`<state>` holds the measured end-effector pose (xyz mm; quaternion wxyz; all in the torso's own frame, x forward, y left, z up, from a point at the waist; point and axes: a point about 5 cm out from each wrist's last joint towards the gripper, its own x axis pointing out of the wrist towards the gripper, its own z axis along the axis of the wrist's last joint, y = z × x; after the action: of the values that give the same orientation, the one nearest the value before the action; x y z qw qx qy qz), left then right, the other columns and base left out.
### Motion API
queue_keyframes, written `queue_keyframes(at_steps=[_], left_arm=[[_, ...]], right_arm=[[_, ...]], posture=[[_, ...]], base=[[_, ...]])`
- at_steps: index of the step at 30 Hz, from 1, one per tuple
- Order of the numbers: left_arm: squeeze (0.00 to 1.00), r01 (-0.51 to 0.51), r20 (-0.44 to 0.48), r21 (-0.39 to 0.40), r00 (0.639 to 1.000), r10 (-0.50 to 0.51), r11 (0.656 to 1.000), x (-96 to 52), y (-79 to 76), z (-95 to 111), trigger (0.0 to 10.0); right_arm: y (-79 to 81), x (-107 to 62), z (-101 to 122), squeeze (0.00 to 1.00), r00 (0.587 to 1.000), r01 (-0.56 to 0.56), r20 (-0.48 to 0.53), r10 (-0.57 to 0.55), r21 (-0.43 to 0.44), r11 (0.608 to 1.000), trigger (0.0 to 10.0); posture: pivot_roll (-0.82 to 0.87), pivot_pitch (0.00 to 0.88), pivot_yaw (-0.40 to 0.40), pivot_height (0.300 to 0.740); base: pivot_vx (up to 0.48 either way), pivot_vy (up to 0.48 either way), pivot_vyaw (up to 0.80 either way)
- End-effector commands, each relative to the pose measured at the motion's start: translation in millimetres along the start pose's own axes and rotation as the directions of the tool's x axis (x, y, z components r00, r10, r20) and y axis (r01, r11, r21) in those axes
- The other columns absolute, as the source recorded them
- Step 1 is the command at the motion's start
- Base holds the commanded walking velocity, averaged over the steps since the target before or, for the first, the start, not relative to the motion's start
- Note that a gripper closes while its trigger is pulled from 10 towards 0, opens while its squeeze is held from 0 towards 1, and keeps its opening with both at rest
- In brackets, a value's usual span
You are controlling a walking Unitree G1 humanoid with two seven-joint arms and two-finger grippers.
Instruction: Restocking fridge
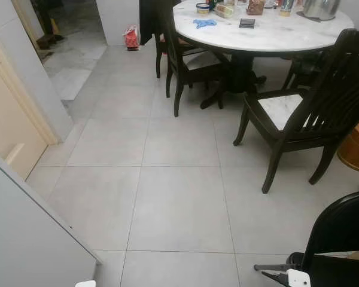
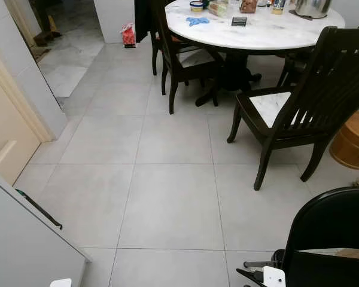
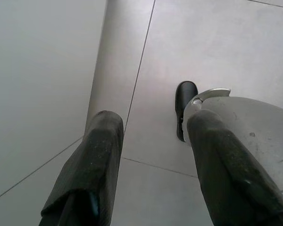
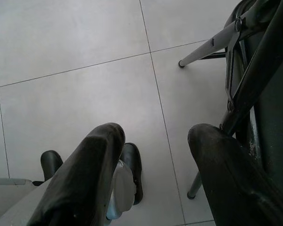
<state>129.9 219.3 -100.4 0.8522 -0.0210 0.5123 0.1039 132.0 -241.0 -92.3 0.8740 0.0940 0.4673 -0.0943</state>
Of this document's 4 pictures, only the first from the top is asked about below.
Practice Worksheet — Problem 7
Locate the black folding chair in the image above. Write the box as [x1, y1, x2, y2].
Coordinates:
[287, 191, 359, 287]

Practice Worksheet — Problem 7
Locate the brown wooden barrel stool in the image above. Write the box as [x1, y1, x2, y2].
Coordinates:
[337, 114, 359, 173]

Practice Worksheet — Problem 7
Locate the dark wooden dining chair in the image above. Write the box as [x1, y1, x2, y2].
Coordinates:
[281, 51, 330, 90]
[233, 28, 359, 194]
[154, 0, 231, 118]

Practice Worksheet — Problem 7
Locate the round white marble table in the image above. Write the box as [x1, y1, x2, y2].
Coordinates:
[172, 0, 355, 110]

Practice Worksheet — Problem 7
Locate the white appliance panel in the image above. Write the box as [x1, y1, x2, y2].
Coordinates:
[0, 146, 103, 287]

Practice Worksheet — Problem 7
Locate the blue cloth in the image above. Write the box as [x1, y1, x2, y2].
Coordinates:
[193, 19, 218, 29]

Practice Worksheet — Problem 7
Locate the printed drink cup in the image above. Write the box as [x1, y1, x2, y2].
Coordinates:
[279, 0, 295, 17]

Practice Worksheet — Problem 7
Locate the brown jar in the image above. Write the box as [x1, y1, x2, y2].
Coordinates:
[247, 0, 266, 16]

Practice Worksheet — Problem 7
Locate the clear plastic food container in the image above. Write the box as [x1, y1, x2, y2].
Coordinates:
[214, 2, 235, 19]

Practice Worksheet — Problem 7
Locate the steel pot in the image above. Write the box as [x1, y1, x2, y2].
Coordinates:
[302, 0, 342, 21]

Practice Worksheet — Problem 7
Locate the small red plastic bag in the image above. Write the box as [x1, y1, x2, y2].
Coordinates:
[123, 25, 139, 51]

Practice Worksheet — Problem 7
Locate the black hanging garment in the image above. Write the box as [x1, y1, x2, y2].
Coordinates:
[139, 0, 163, 45]

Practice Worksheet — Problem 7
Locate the beige door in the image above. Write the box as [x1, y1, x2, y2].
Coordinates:
[0, 57, 48, 180]

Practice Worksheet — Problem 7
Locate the brown wooden stand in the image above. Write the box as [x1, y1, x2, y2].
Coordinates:
[35, 17, 65, 50]

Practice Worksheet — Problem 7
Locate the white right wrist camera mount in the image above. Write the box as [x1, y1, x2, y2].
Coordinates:
[286, 269, 312, 287]

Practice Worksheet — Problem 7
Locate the cream door frame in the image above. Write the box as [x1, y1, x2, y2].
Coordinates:
[0, 23, 62, 146]

